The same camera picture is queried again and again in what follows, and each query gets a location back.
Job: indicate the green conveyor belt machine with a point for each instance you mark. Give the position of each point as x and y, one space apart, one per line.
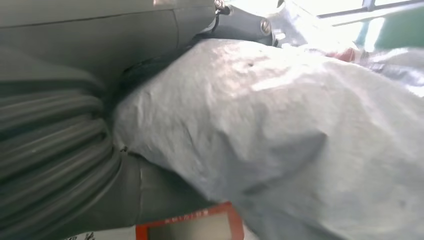
397 30

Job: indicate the grey mailer package red logo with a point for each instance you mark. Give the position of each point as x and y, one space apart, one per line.
265 132

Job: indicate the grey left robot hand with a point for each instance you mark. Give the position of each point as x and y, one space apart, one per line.
99 33

